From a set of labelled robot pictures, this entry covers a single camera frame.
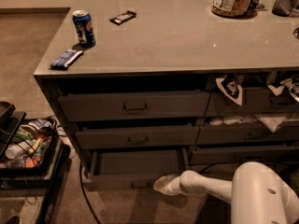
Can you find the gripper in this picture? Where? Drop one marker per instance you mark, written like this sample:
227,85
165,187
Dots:
172,186

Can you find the grey drawer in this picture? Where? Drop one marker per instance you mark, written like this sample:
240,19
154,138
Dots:
134,105
154,136
248,132
133,169
220,155
255,100

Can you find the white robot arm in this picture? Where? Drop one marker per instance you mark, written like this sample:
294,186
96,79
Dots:
256,193

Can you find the grey counter cabinet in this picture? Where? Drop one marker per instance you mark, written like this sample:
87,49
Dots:
171,45

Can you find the black white chip bag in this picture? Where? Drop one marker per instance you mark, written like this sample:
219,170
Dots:
231,88
291,84

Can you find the clear plastic snack bags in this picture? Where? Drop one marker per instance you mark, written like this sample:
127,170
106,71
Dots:
271,122

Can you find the black bin of snacks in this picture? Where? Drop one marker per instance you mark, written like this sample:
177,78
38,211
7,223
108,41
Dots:
27,148

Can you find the blue snack packet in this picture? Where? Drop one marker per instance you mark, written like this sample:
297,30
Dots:
66,59

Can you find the black candy bar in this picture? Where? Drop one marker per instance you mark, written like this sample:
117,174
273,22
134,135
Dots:
124,17

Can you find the blue soda can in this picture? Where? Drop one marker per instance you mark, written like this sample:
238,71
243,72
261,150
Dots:
83,24

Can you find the dark glass pitcher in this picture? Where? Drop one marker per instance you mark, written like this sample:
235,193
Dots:
284,8

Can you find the black cart frame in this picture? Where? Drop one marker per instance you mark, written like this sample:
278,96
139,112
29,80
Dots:
30,199

